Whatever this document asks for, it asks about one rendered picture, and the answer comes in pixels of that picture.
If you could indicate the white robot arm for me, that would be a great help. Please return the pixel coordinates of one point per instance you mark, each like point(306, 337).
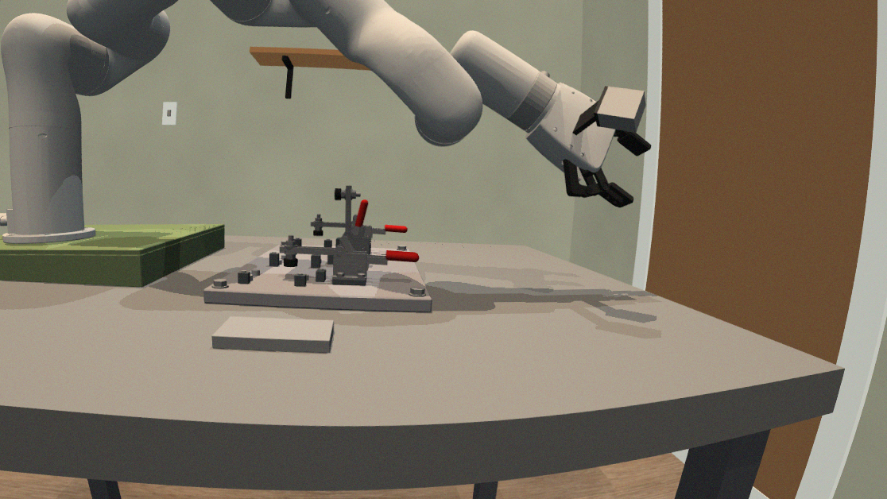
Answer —
point(47, 62)

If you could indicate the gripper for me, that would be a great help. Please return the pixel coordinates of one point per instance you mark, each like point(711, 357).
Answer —
point(551, 135)

